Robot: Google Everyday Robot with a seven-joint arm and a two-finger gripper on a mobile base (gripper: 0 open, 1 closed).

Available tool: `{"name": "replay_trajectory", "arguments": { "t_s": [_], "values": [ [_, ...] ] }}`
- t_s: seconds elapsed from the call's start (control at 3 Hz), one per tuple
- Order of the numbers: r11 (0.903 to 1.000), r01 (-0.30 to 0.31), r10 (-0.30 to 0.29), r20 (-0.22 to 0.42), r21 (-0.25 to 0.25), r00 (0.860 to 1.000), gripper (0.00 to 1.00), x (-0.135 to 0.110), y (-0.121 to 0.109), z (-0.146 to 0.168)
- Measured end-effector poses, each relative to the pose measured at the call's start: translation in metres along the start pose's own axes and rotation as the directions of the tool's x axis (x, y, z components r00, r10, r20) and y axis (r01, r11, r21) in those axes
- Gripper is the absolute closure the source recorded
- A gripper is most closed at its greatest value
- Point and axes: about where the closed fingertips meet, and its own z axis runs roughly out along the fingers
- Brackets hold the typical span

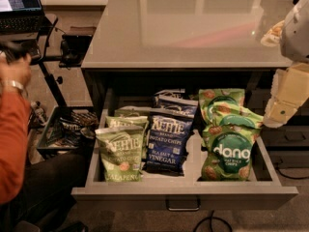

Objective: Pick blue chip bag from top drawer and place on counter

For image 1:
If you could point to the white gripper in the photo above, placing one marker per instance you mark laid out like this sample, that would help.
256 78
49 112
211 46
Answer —
296 33

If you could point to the blue Kettle sea salt bag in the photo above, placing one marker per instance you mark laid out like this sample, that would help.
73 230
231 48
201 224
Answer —
167 139

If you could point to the orange sleeved forearm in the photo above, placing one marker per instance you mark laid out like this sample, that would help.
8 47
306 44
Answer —
14 115

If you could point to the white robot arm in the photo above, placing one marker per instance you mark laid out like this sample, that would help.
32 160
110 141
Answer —
291 35

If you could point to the green dang bag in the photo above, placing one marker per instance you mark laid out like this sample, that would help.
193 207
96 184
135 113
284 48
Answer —
207 97
224 113

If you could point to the grey open top drawer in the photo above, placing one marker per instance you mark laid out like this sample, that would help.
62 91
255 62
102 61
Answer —
262 191

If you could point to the grey counter cabinet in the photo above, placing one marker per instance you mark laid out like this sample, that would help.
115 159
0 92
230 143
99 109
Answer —
143 46

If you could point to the green Kettle jalapeno bag front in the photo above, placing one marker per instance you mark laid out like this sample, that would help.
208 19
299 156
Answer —
120 152

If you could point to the black bag on floor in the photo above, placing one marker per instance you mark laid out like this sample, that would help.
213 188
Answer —
74 45

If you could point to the person's hand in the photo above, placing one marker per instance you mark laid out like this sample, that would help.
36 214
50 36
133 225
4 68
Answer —
18 70

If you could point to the green Dang rice chips front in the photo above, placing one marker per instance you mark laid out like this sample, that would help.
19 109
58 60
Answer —
229 152

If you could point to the grey bin of snacks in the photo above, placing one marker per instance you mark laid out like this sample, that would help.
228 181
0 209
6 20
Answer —
68 128

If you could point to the person's dark trousers leg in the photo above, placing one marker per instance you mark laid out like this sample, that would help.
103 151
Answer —
45 198

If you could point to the black controller device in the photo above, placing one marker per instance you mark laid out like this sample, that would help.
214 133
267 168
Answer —
12 51

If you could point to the laptop computer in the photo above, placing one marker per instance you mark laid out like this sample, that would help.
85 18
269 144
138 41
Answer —
20 16

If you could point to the metal drawer handle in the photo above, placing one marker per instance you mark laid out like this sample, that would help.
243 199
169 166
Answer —
182 205

